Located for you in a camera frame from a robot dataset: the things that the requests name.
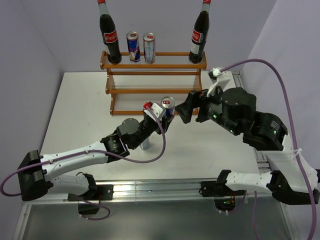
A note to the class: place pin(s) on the blue energy can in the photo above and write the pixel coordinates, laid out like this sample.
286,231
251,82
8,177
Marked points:
132,39

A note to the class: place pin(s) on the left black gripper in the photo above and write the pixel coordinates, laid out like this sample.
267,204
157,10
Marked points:
166,121

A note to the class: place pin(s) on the wooden three-tier shelf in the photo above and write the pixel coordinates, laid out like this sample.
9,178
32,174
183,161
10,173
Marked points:
131,84

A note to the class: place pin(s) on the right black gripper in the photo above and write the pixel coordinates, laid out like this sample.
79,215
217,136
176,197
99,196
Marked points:
185,109

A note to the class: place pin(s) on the silver energy can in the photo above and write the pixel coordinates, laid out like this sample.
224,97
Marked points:
145,145
149,47

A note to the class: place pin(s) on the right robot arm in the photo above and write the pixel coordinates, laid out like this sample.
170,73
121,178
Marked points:
286,183

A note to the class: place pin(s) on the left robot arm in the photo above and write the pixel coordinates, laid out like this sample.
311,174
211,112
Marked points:
40,174

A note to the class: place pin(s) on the cola glass bottle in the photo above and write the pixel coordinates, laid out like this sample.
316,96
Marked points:
109,34
200,34

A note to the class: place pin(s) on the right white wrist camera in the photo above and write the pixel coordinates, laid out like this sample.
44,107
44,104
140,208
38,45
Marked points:
219,79

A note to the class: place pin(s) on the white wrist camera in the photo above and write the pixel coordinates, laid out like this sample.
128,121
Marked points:
153,110
219,79

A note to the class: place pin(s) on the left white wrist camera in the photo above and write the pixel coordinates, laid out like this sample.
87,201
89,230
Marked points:
153,110

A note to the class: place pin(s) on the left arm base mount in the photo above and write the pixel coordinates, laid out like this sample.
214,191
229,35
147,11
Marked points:
89,201

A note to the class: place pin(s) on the aluminium front rail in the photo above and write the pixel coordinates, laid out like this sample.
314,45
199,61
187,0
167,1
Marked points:
155,190

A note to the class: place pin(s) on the aluminium side rail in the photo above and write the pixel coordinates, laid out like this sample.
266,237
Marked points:
261,160

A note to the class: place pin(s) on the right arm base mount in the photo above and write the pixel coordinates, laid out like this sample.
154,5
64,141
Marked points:
211,189

